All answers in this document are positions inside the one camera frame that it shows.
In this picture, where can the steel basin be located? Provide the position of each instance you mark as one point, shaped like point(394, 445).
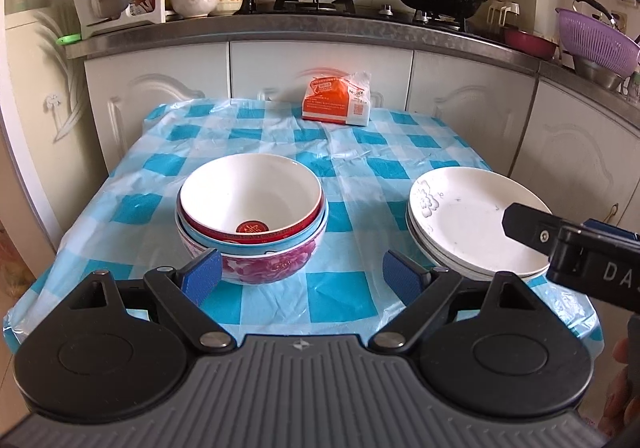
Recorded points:
point(600, 73)

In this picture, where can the gas stove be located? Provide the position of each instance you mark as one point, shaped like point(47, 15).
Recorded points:
point(370, 11)

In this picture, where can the orange tissue pack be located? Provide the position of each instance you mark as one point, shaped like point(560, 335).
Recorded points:
point(332, 101)

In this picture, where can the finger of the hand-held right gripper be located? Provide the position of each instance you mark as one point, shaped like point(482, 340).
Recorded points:
point(535, 228)
point(612, 229)

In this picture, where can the pink floral bowl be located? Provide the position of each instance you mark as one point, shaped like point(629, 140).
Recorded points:
point(270, 269)

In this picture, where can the person's right hand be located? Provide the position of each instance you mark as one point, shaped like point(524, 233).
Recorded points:
point(625, 388)

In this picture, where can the white plate with grey flowers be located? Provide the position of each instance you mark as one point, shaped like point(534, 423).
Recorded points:
point(465, 223)

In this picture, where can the steel kettle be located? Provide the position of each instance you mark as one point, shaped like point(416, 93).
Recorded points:
point(595, 6)

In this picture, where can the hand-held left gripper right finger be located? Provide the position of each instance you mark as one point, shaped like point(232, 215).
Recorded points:
point(400, 274)

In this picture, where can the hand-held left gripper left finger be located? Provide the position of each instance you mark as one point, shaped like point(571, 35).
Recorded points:
point(202, 273)

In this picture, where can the blue checked tablecloth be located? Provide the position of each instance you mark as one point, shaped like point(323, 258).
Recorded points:
point(360, 163)

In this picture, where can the green plastic clip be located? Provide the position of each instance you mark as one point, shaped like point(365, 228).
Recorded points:
point(69, 39)

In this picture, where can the red pan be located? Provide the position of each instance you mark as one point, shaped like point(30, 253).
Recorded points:
point(530, 43)

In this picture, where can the purple plastic colander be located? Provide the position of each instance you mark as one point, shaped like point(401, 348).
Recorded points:
point(595, 43)

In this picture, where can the red and white bowl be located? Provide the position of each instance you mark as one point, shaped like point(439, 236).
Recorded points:
point(250, 188)

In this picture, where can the blue cartoon bowl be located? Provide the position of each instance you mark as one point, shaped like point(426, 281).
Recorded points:
point(300, 241)

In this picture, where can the white cup rack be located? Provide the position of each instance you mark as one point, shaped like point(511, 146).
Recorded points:
point(502, 13)

